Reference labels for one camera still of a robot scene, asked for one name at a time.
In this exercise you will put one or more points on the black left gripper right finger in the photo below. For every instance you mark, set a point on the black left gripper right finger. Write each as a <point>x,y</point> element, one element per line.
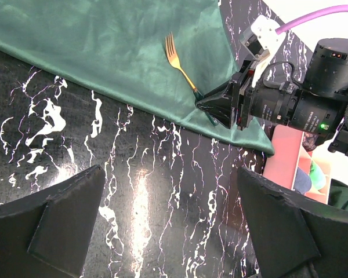
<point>292,235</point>

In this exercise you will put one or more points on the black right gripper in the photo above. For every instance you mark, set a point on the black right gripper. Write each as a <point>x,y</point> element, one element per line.
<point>280,103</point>

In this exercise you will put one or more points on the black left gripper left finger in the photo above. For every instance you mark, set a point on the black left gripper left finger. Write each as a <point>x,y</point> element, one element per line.
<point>47,233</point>

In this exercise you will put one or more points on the gold fork green handle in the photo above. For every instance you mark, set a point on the gold fork green handle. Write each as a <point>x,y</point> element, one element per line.
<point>174,61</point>

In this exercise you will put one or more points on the dark green cloth napkin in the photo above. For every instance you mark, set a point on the dark green cloth napkin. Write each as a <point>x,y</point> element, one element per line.
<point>117,48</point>

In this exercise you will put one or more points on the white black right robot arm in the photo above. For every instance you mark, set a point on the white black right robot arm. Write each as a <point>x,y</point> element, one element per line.
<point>326,76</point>

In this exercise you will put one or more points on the grey-blue rolled towel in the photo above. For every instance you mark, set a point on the grey-blue rolled towel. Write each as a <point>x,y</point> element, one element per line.
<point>302,183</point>

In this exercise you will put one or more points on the dark green baseball cap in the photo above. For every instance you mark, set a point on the dark green baseball cap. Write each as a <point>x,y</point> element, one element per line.
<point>338,195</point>

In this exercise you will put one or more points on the bright green rolled cloth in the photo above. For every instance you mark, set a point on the bright green rolled cloth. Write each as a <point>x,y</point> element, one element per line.
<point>317,176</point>

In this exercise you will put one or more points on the pink divided organizer box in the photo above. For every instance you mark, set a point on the pink divided organizer box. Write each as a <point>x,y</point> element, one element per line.
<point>290,156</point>

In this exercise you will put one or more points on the dark paisley rolled tie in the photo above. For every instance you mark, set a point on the dark paisley rolled tie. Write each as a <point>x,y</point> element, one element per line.
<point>309,142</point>

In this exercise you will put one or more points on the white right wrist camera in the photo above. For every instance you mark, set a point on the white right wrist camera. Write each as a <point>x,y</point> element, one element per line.
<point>261,38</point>

